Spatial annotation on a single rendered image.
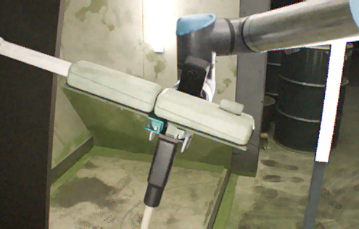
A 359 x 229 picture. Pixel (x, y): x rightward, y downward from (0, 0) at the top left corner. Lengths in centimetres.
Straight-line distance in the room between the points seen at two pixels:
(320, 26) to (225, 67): 179
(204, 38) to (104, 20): 186
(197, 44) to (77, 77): 32
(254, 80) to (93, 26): 119
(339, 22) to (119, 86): 36
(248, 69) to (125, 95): 187
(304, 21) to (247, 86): 177
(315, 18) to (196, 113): 27
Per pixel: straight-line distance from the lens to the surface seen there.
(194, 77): 67
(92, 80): 59
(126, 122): 276
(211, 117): 55
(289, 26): 71
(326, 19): 64
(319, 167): 171
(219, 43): 84
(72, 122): 286
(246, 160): 263
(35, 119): 102
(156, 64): 253
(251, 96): 244
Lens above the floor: 135
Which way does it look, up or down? 21 degrees down
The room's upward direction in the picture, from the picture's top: straight up
